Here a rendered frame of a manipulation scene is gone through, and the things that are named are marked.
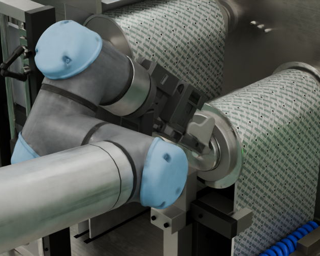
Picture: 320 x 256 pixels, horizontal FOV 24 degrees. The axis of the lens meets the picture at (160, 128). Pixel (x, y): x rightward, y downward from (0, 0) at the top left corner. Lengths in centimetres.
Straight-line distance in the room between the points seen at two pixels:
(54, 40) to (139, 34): 41
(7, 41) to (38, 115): 46
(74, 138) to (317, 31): 67
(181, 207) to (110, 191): 49
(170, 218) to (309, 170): 29
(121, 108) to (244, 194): 33
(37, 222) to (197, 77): 78
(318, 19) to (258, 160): 32
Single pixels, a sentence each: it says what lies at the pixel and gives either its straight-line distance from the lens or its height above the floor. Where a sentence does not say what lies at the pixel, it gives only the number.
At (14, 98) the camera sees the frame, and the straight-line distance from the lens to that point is 139.
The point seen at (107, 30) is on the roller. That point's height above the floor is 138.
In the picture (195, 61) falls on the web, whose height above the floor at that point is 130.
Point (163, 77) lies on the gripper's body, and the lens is 101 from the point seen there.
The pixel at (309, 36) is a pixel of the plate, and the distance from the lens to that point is 142.
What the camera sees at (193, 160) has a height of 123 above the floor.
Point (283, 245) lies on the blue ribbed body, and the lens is 134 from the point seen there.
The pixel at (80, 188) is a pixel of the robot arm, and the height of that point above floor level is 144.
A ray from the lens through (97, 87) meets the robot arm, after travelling 90.
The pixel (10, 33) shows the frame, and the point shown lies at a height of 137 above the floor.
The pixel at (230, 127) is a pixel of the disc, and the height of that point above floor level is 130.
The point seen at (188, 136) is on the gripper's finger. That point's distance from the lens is 105.
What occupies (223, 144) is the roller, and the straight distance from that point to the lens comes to 115.
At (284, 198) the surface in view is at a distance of 132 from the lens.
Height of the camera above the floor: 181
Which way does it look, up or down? 27 degrees down
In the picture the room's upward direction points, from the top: straight up
